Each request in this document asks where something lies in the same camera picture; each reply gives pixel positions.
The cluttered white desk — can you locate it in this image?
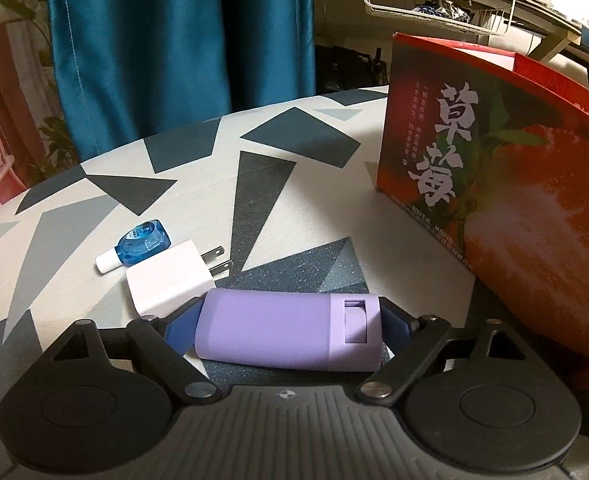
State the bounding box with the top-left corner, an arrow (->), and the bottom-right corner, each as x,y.
317,0 -> 589,88

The blue curtain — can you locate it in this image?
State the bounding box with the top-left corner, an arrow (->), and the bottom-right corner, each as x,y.
47,0 -> 315,160

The white power adapter plug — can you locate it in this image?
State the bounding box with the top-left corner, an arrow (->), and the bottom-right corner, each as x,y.
125,240 -> 232,318

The printed room backdrop cloth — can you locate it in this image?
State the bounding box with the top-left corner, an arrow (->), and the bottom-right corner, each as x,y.
0,0 -> 78,206

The purple plastic case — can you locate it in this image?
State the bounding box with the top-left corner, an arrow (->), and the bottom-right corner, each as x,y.
195,288 -> 383,372

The red strawberry cardboard box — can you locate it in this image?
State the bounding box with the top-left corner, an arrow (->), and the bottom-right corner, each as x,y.
377,34 -> 589,399

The blue correction tape dispenser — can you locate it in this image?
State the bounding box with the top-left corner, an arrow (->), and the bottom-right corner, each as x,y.
95,219 -> 171,274

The geometric patterned table cover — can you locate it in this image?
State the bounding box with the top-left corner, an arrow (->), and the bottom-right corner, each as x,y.
0,84 -> 481,480

